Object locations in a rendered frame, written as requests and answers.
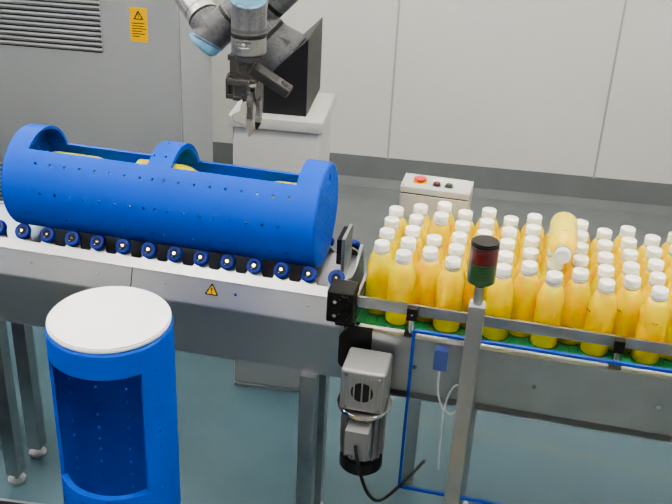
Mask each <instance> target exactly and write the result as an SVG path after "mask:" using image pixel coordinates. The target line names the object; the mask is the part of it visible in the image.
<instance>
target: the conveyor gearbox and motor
mask: <svg viewBox="0 0 672 504"><path fill-rule="evenodd" d="M392 362H393V355H392V354H391V353H386V352H380V351H374V350H368V349H362V348H356V347H351V348H350V349H349V352H348V354H347V357H346V359H345V362H344V364H343V367H342V369H341V385H340V394H339V395H338V398H337V406H338V408H339V410H340V411H341V424H340V442H339V446H340V455H339V463H340V465H341V467H342V468H343V469H344V470H345V471H347V472H348V473H350V474H353V475H357V476H359V478H360V481H361V484H362V486H363V489H364V491H365V493H366V495H367V496H368V497H369V498H370V499H371V500H372V501H374V502H381V501H383V500H385V499H387V498H388V497H389V496H391V495H392V494H393V493H394V492H396V491H397V490H398V489H399V488H400V487H401V486H402V484H398V485H397V486H396V487H395V488H394V489H393V490H392V491H390V492H389V493H388V494H387V495H385V496H384V497H382V498H378V499H377V498H374V497H373V496H372V495H371V494H370V493H369V491H368V489H367V487H366V484H365V481H364V478H363V476H367V475H371V474H373V473H375V472H377V471H378V470H379V469H380V467H381V465H382V455H383V449H384V440H385V428H386V417H387V415H388V414H389V413H390V411H391V409H392V399H391V397H390V396H389V392H390V385H391V374H392Z"/></svg>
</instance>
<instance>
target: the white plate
mask: <svg viewBox="0 0 672 504"><path fill-rule="evenodd" d="M170 323H171V309H170V307H169V305H168V304H167V303H166V301H164V300H163V299H162V298H161V297H159V296H158V295H156V294H154V293H152V292H149V291H147V290H143V289H139V288H134V287H126V286H108V287H99V288H93V289H89V290H85V291H81V292H79V293H76V294H73V295H71V296H69V297H67V298H65V299H64V300H62V301H61V302H59V303H58V304H57V305H56V306H54V307H53V308H52V310H51V311H50V312H49V314H48V316H47V318H46V329H47V332H48V334H49V336H50V337H51V338H52V339H53V340H54V341H55V342H56V343H58V344H59V345H61V346H63V347H66V348H68V349H71V350H74V351H78V352H83V353H90V354H111V353H119V352H125V351H129V350H133V349H136V348H139V347H142V346H144V345H146V344H148V343H150V342H152V341H154V340H155V339H157V338H158V337H160V336H161V335H162V334H163V333H164V332H165V331H166V330H167V328H168V327H169V325H170Z"/></svg>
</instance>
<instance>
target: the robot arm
mask: <svg viewBox="0 0 672 504"><path fill-rule="evenodd" d="M174 1H175V3H176V4H177V6H178V7H179V9H180V10H181V12H182V13H183V15H184V16H185V18H186V19H187V21H188V23H189V25H190V27H191V29H192V31H190V33H189V37H190V39H191V41H192V42H193V43H194V44H195V45H196V46H197V47H198V48H199V49H200V50H201V51H202V52H204V53H205V54H207V55H209V56H216V55H217V54H218V53H219V52H221V51H223V49H224V48H225V47H226V46H227V45H228V44H229V43H230V42H231V53H230V54H228V60H230V72H229V73H228V74H227V75H228V77H227V76H226V79H225V86H226V98H227V99H233V100H234V101H241V100H246V101H244V102H242V104H241V107H240V111H238V112H235V113H233V114H232V120H233V121H234V122H237V123H239V124H241V125H244V126H246V127H247V135H248V137H251V135H252V133H253V132H254V130H255V129H258V128H259V126H260V124H261V120H262V113H263V101H264V90H263V84H264V85H266V86H267V87H269V88H270V89H272V90H273V91H275V92H276V93H278V94H279V95H281V96H282V97H284V98H286V97H287V96H288V95H289V93H290V92H291V90H292V89H293V85H291V84H290V83H288V82H287V81H285V80H284V79H282V78H281V77H279V76H278V75H276V74H275V73H273V72H272V71H273V70H274V69H275V68H277V67H278V66H279V65H280V64H281V63H282V62H283V61H284V60H285V59H286V58H288V57H289V56H290V55H291V54H292V53H293V52H294V51H295V50H296V49H297V48H298V47H299V45H300V44H301V43H302V42H303V41H304V40H305V38H306V37H305V36H304V35H303V34H302V33H301V32H299V31H297V30H295V29H294V28H292V27H290V26H288V25H286V24H285V23H284V22H283V21H282V20H281V18H280V17H281V16H282V15H284V14H285V13H286V12H287V11H288V10H289V9H290V8H291V7H292V6H293V5H294V4H295V3H296V2H297V1H298V0H224V1H223V2H222V3H220V4H219V5H218V6H216V5H215V4H214V3H213V1H212V0H174ZM255 62H257V63H256V64H255ZM229 78H230V79H229ZM254 124H255V129H254Z"/></svg>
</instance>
